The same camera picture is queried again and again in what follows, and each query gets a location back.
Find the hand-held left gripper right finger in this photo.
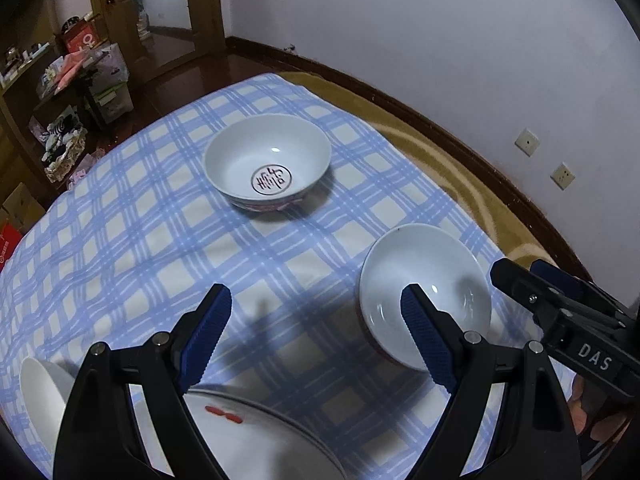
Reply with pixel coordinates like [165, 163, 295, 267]
[400, 282, 582, 480]

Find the blue plaid cloth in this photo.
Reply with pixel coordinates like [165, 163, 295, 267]
[0, 74, 576, 480]

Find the red box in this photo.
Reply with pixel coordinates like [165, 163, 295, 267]
[62, 27, 108, 53]

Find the cardboard box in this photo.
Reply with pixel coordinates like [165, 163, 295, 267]
[0, 182, 46, 233]

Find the red paper bag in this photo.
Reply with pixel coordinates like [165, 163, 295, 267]
[0, 222, 23, 273]

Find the person's right hand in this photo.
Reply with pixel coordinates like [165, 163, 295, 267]
[570, 375, 633, 448]

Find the white bowl with orange label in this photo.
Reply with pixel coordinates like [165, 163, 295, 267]
[19, 357, 81, 476]

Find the red bowl with plain inside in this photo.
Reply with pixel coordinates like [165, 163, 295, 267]
[359, 223, 492, 372]

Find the clear storage box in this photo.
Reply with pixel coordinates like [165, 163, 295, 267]
[85, 42, 135, 121]

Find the wicker basket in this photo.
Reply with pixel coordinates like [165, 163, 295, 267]
[40, 112, 93, 183]

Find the red bowl with inner seal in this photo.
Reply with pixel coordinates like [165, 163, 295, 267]
[202, 113, 333, 213]

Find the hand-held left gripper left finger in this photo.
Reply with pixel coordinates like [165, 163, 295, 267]
[52, 282, 233, 480]

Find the small cherry plate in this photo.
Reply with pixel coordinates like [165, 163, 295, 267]
[182, 387, 343, 480]

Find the small black table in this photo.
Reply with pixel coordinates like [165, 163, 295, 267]
[32, 60, 126, 131]

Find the large cherry plate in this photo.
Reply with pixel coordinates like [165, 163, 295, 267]
[182, 387, 348, 480]

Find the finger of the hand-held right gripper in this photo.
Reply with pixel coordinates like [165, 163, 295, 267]
[490, 258, 557, 331]
[530, 259, 626, 318]

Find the wooden corner shelf unit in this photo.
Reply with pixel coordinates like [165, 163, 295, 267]
[0, 35, 66, 161]

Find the wall socket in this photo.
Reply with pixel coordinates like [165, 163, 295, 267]
[515, 127, 541, 157]
[550, 161, 576, 191]

